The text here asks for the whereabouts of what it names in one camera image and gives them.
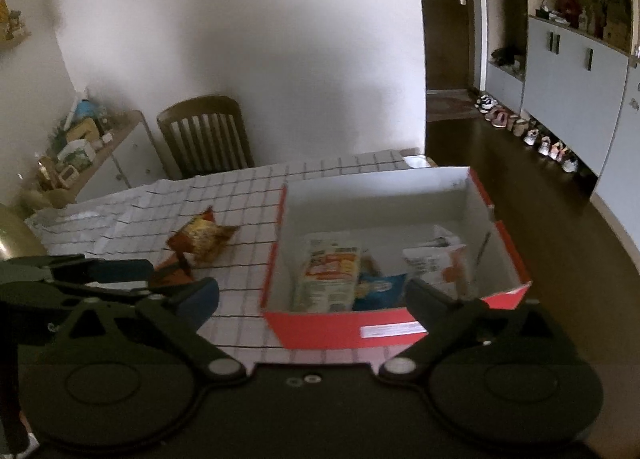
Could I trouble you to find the white checked tablecloth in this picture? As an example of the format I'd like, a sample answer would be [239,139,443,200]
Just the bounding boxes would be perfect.
[25,149,436,365]

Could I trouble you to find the shelf ornaments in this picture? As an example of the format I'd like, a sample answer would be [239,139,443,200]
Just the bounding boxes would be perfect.
[530,0,631,52]

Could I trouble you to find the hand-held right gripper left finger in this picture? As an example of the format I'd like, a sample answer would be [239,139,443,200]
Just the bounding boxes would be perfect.
[50,277,247,382]

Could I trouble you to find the yellow box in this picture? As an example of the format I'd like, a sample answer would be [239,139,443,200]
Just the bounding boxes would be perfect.
[64,118,100,142]

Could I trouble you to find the dark shoes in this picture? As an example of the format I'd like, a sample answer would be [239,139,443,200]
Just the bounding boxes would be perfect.
[490,46,526,72]

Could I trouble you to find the red cardboard box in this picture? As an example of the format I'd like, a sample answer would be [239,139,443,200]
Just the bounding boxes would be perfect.
[259,165,534,353]

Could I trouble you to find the dark wooden door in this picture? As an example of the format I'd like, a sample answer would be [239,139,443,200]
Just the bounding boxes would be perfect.
[419,0,476,92]

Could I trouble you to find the grey white snack packet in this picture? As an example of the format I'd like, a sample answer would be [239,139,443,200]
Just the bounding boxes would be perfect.
[401,225,473,301]

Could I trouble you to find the dark brown snack packet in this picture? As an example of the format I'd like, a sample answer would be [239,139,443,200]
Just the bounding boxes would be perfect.
[149,253,196,290]

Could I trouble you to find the white orange snack packet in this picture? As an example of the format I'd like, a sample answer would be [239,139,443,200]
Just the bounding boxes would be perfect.
[291,235,362,313]

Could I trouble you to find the gold round object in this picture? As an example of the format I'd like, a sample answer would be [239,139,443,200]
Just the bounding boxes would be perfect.
[0,203,47,262]

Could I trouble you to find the row of shoes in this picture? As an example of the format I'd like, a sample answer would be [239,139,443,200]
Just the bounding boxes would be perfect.
[474,94,581,174]

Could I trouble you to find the brown doormat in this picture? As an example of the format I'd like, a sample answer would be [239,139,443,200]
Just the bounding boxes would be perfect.
[425,94,478,122]

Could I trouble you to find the blue snack packet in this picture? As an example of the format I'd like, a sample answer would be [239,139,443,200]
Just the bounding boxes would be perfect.
[354,269,407,312]

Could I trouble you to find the green white carton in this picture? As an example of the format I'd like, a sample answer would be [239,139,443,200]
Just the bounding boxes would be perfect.
[56,140,97,170]

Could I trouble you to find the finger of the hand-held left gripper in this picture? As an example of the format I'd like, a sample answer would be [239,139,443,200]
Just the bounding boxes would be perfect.
[46,258,156,286]
[49,284,152,298]

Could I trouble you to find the wooden chair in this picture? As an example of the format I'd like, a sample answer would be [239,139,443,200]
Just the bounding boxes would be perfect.
[156,95,257,180]

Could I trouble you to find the white wooden sideboard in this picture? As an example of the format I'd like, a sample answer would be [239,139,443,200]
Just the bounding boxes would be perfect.
[30,110,168,212]

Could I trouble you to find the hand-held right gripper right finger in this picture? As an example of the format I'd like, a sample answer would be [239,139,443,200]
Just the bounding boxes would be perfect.
[379,278,572,383]

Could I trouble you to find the white wall cabinet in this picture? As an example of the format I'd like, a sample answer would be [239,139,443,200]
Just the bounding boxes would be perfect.
[487,0,640,240]

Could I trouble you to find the brown yellow snack packet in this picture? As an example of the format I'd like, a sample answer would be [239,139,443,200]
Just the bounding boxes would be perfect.
[166,206,241,267]

